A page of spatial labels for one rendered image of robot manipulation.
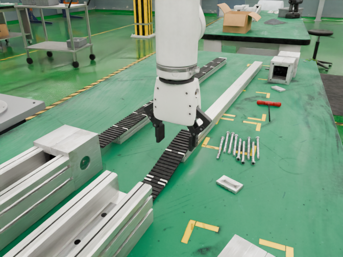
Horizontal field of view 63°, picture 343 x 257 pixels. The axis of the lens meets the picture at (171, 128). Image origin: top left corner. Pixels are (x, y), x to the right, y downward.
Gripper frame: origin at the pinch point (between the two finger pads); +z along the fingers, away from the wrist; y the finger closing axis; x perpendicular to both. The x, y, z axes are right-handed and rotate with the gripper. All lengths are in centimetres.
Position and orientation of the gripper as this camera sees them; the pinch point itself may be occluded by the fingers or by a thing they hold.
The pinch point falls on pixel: (176, 139)
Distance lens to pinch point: 66.1
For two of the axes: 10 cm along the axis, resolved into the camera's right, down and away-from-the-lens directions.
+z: 0.0, 8.9, 4.6
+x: -4.5, 4.1, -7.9
